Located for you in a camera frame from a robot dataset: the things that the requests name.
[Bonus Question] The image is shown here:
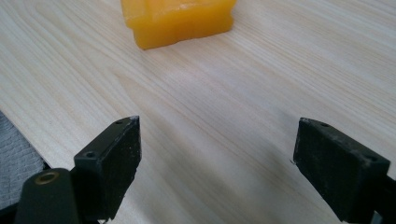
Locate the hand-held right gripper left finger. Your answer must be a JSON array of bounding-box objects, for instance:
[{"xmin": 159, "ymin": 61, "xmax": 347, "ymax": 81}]
[{"xmin": 70, "ymin": 115, "xmax": 143, "ymax": 222}]

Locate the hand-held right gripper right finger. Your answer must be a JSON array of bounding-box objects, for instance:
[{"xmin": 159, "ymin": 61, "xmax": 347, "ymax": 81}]
[{"xmin": 292, "ymin": 117, "xmax": 391, "ymax": 224}]

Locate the grey cloth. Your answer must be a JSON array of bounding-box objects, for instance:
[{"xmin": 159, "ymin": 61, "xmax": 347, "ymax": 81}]
[{"xmin": 0, "ymin": 111, "xmax": 45, "ymax": 211}]

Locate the yellow translucent block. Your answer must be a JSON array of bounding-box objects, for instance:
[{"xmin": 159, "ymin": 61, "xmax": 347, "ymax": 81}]
[{"xmin": 120, "ymin": 0, "xmax": 237, "ymax": 50}]

